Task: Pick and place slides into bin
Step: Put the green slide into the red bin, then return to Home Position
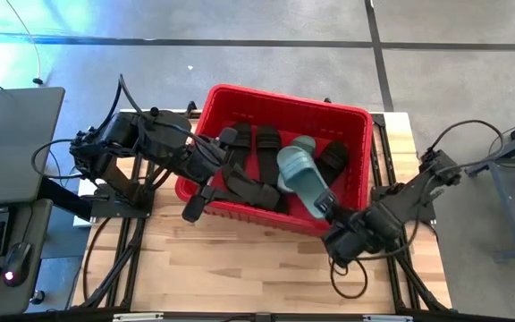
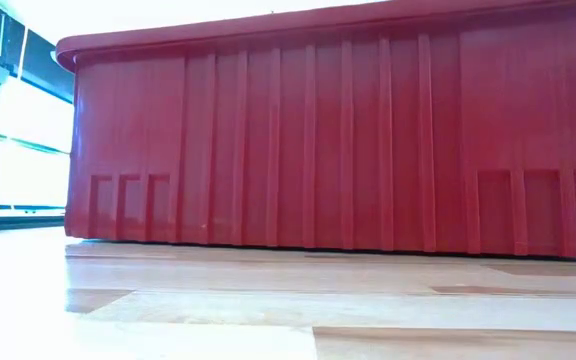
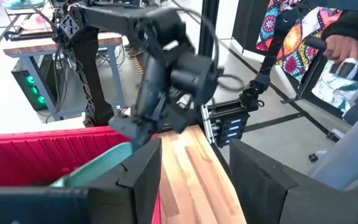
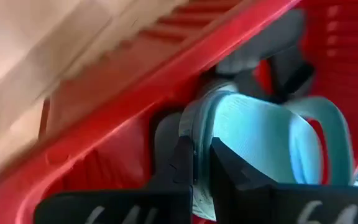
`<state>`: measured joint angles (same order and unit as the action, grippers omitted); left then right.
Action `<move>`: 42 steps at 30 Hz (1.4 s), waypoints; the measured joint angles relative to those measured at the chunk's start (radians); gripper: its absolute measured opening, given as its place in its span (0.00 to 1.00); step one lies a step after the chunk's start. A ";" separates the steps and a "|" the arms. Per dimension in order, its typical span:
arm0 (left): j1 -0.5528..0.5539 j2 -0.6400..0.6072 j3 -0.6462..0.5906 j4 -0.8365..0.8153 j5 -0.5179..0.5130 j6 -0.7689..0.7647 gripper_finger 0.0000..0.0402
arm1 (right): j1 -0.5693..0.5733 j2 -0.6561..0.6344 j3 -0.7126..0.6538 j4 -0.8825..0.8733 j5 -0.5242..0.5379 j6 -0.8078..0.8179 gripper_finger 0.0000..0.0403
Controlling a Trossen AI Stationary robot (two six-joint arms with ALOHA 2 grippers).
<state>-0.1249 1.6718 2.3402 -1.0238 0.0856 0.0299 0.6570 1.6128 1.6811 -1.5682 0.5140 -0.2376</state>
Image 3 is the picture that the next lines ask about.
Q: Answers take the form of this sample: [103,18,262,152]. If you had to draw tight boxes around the computer tower green lights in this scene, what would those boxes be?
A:
[11,55,58,111]

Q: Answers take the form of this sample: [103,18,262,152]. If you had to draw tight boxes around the teal rubber slide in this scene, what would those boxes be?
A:
[50,141,134,189]

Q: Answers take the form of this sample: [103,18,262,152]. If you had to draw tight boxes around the person's hand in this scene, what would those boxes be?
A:
[323,34,358,65]

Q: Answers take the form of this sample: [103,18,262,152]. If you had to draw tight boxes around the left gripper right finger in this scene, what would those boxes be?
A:
[229,139,358,224]

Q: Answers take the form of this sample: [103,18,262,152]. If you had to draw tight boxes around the black panel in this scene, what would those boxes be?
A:
[231,0,270,54]

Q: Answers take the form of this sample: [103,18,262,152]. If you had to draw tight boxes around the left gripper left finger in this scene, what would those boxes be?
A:
[0,138,163,224]

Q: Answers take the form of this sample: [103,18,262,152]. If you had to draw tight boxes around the red plastic bin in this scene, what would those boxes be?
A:
[0,126,163,224]

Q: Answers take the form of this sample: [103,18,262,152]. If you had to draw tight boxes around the black vertical frame post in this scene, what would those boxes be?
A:
[197,0,221,57]

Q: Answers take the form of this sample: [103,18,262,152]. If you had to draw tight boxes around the black control box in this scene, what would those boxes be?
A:
[201,98,252,149]

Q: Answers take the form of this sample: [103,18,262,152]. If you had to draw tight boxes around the person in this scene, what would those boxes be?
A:
[255,0,358,191]

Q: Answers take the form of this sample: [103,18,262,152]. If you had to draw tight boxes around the wooden top side table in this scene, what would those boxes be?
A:
[3,30,127,121]

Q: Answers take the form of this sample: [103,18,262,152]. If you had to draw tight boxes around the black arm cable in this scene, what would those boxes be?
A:
[171,6,247,93]

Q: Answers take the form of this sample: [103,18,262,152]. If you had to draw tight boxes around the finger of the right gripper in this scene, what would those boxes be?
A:
[108,114,155,151]

